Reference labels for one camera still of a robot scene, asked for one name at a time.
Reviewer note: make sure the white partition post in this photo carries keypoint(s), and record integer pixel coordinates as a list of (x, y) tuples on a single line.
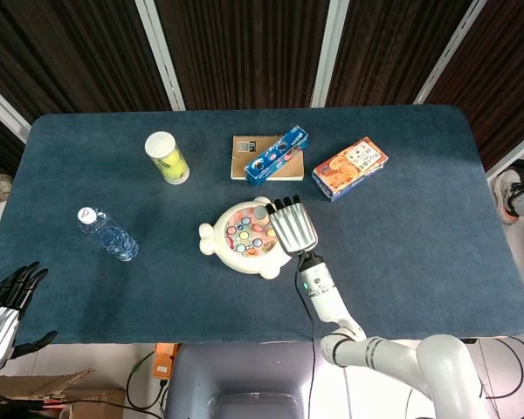
[(452, 48), (329, 52), (161, 52), (4, 111), (515, 153)]

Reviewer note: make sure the white orange sneaker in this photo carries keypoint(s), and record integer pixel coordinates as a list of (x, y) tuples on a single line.
[(504, 196)]

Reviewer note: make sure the orange power strip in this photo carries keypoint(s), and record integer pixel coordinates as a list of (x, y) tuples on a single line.
[(162, 364)]

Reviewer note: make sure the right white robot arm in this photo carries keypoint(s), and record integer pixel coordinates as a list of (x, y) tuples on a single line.
[(325, 297)]

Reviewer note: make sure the brown cardboard box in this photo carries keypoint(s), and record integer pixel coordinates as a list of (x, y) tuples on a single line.
[(91, 399)]

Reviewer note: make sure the blue Oreo cookie box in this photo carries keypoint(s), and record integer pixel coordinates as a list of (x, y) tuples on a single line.
[(275, 157)]

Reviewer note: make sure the clear tennis ball tube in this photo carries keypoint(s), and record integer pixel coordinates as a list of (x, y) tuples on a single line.
[(163, 150)]

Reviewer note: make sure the brown kraft spiral notebook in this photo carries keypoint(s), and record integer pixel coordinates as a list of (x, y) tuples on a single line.
[(242, 163)]

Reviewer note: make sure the yellow tennis ball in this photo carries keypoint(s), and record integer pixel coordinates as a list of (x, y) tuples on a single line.
[(169, 159), (177, 172)]

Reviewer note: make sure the orange blue biscuit box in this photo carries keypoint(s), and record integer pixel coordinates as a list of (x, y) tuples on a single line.
[(349, 168)]

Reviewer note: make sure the fish-shaped toy game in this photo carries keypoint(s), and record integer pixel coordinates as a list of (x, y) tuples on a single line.
[(244, 238)]

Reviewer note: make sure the grey robot torso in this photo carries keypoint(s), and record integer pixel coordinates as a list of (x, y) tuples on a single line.
[(236, 375)]

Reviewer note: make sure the clear plastic water bottle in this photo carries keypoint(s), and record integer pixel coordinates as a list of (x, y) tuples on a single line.
[(111, 238)]

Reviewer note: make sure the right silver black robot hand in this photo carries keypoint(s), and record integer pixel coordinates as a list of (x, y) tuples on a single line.
[(294, 229)]

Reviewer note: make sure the blue felt tablecloth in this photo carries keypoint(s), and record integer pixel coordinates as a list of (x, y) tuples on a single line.
[(113, 297)]

